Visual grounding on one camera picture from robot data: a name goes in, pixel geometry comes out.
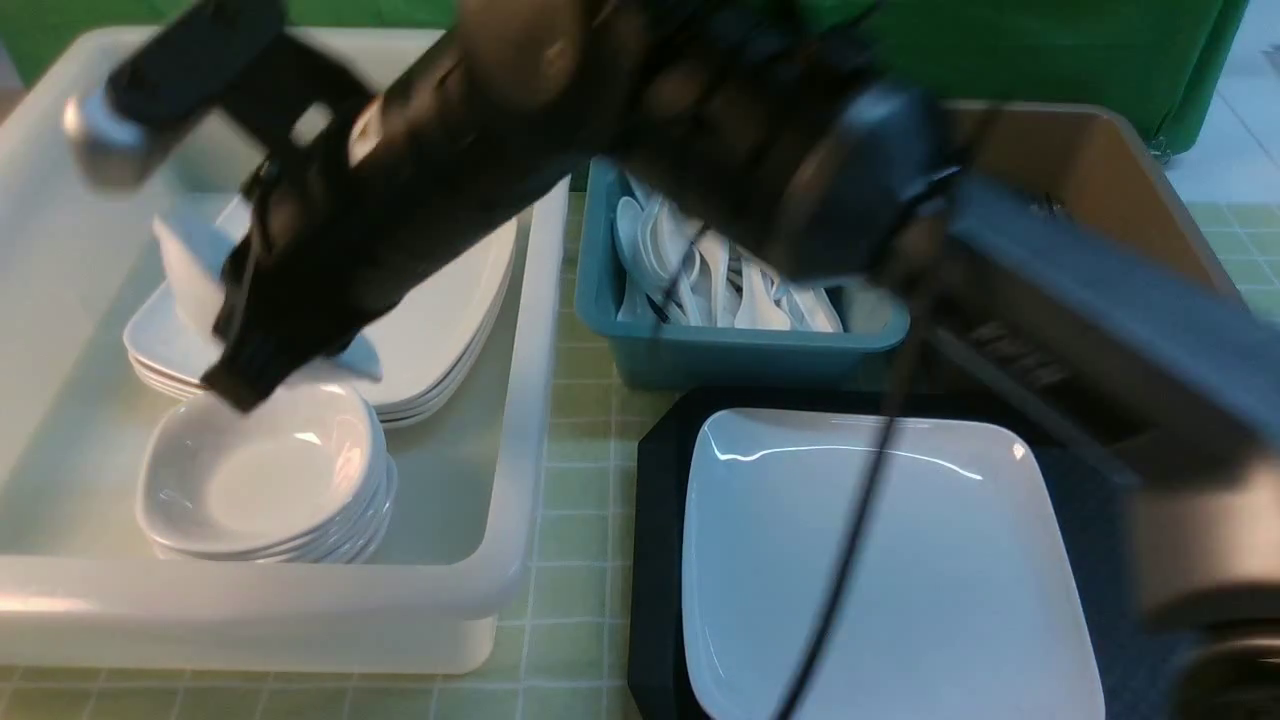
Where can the pile of white soup spoons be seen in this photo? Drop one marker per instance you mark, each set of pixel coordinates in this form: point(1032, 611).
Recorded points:
point(680, 272)

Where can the large white square plate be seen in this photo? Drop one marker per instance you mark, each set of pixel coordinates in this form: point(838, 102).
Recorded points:
point(963, 604)

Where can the large white plastic tub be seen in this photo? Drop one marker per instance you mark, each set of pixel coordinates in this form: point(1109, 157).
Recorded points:
point(82, 586)

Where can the stack of white square plates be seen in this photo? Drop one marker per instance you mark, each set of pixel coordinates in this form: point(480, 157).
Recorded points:
point(426, 346)

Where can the black plastic serving tray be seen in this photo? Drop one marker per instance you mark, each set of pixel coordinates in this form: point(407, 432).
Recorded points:
point(1138, 668)

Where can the stack of white small bowls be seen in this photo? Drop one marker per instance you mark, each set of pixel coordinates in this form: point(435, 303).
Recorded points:
point(305, 477)

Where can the white small bowl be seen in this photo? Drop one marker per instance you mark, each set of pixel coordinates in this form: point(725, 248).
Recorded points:
point(194, 239)

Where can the green cloth backdrop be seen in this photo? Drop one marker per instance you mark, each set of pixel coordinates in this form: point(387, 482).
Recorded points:
point(1155, 63)

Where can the brown plastic chopstick bin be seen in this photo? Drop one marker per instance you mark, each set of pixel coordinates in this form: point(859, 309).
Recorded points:
point(1130, 180)

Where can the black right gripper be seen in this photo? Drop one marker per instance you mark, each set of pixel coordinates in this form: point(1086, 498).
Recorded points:
point(362, 196)

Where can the teal plastic spoon bin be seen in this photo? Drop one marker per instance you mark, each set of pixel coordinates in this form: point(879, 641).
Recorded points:
point(648, 355)

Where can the grey black robot arm right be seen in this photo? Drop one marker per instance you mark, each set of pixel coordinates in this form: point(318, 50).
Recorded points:
point(797, 146)

